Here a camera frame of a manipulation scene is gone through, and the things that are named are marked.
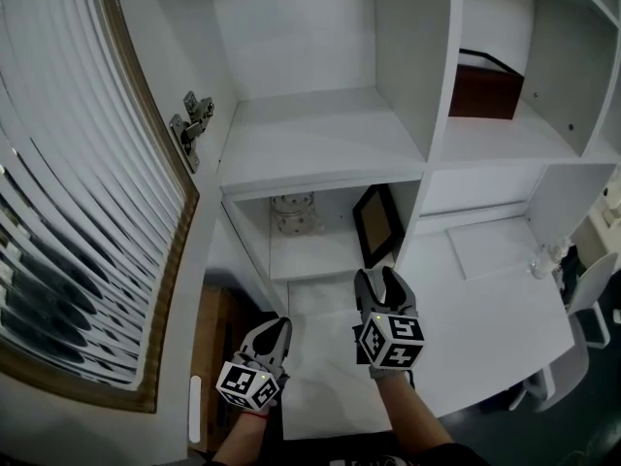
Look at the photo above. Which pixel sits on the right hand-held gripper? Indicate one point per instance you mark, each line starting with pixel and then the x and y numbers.
pixel 388 340

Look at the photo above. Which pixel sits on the ribbed glass cabinet door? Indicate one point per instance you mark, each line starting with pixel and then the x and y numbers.
pixel 73 187

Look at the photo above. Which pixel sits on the metal door hinge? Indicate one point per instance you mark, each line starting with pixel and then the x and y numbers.
pixel 191 124

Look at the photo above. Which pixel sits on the clear glass bottle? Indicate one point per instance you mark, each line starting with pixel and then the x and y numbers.
pixel 543 265

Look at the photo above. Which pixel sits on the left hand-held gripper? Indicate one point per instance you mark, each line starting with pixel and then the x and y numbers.
pixel 247 386

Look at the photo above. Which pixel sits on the brown cardboard box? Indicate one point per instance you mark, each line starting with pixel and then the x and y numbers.
pixel 213 338

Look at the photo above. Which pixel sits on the clear glass jar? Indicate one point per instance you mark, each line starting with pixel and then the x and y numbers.
pixel 296 216

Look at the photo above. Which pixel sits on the person's left forearm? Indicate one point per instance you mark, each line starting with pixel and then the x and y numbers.
pixel 240 437

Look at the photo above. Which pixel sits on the person's right forearm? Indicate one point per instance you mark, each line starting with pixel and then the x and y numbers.
pixel 412 415

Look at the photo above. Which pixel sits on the white shelf hutch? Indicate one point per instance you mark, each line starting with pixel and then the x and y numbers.
pixel 315 129

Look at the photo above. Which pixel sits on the white desk with drawers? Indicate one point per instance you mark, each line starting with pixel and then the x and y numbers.
pixel 485 338

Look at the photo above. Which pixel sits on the person's black clothes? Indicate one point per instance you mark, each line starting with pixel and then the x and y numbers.
pixel 388 456

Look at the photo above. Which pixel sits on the black picture frame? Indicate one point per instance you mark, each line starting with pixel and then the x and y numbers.
pixel 376 226

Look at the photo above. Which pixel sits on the dark brown box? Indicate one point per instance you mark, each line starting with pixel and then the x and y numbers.
pixel 485 92

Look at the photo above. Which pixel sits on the white office chair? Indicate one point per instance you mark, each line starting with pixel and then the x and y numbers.
pixel 587 284

